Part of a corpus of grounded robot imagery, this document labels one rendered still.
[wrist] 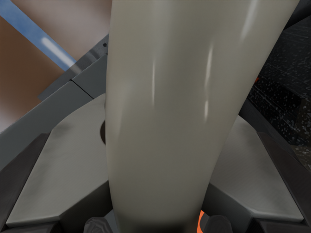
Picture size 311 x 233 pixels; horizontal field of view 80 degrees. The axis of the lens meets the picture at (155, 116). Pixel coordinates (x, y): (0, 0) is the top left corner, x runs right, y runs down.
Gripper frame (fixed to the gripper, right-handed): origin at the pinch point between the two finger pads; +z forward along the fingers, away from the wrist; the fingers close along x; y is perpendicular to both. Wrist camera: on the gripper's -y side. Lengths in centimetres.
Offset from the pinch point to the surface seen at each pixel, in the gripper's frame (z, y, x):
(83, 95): 44, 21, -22
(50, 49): 91, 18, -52
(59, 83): 89, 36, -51
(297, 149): 24, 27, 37
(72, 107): 35.6, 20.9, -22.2
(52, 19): 91, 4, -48
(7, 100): 92, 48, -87
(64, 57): 90, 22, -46
